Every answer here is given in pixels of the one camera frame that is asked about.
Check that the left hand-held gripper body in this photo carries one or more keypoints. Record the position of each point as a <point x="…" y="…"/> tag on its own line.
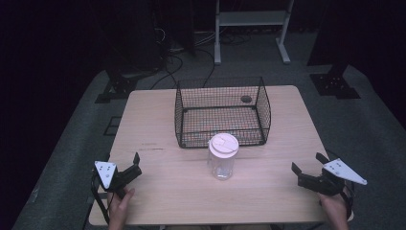
<point x="107" y="174"/>

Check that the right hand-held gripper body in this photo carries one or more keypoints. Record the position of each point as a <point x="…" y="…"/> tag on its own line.
<point x="332" y="179"/>

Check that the person's right hand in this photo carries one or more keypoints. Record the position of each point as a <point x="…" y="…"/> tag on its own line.
<point x="335" y="212"/>

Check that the person's left hand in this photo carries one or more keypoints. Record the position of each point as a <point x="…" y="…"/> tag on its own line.
<point x="118" y="209"/>

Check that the black stand base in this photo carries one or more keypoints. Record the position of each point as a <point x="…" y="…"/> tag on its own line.
<point x="335" y="84"/>
<point x="116" y="87"/>

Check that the clear jar with white lid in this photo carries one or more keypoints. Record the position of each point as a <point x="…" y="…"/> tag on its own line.
<point x="223" y="156"/>

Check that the small dark round disc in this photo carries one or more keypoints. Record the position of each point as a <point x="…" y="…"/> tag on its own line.
<point x="246" y="99"/>

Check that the white metal stand frame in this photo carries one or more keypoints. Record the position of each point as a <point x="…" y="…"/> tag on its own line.
<point x="252" y="19"/>

